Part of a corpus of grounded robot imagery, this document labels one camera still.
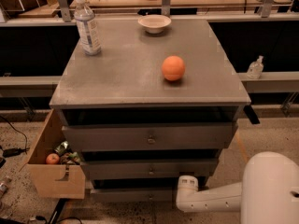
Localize red apple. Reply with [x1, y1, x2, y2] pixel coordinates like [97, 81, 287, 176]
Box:
[46, 153, 60, 164]

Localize clear sanitizer pump bottle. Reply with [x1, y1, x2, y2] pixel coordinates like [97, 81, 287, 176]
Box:
[247, 55, 263, 79]

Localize green snack packets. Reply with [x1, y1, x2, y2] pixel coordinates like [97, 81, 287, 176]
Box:
[54, 141, 81, 165]

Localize orange ball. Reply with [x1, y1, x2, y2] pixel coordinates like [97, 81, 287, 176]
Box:
[162, 56, 185, 81]

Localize clear plastic water bottle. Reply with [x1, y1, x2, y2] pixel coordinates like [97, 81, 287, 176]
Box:
[74, 0, 101, 55]

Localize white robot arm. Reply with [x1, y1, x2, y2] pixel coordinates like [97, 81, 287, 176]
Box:
[176, 152, 299, 224]

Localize grey top drawer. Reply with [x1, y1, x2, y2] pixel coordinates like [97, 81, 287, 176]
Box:
[62, 122, 237, 152]

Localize wooden box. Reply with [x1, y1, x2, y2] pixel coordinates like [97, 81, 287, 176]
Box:
[26, 110, 85, 199]

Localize black power adapter with cable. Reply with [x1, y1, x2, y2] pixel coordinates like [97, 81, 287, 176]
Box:
[1, 116, 29, 158]

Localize grey drawer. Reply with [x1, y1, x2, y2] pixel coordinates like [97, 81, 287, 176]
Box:
[90, 187, 176, 203]
[81, 159, 218, 180]
[62, 122, 237, 152]

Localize white ceramic bowl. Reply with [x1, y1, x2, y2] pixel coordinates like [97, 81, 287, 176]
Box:
[138, 15, 171, 35]

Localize grey drawer cabinet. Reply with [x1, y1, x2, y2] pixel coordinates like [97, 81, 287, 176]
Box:
[50, 18, 250, 191]

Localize grey bottom drawer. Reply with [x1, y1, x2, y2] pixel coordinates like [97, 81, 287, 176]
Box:
[90, 187, 176, 203]

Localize grey middle drawer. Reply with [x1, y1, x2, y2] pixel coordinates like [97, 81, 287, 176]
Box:
[81, 159, 218, 180]

